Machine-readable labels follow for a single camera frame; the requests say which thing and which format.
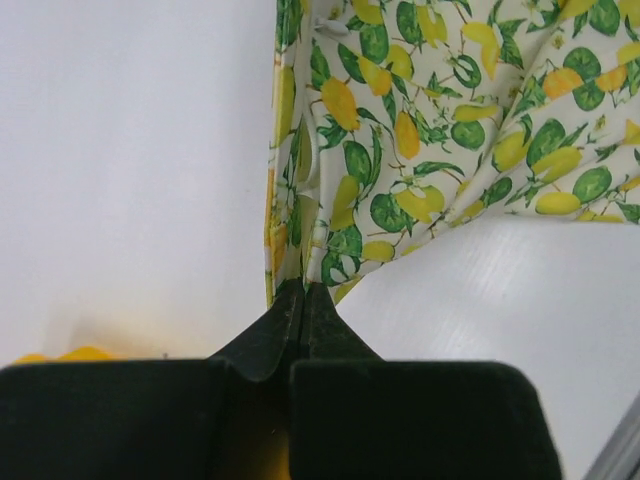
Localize aluminium rail frame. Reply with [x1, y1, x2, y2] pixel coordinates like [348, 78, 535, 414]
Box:
[584, 396, 640, 480]

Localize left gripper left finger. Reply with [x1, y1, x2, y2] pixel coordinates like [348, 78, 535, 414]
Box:
[1, 280, 304, 479]

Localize lemon print skirt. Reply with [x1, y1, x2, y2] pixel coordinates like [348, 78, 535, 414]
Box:
[264, 0, 639, 301]

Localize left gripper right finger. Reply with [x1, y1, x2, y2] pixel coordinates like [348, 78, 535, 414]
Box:
[289, 284, 562, 479]

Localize yellow plastic tray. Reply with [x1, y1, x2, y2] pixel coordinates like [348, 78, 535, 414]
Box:
[9, 345, 127, 366]

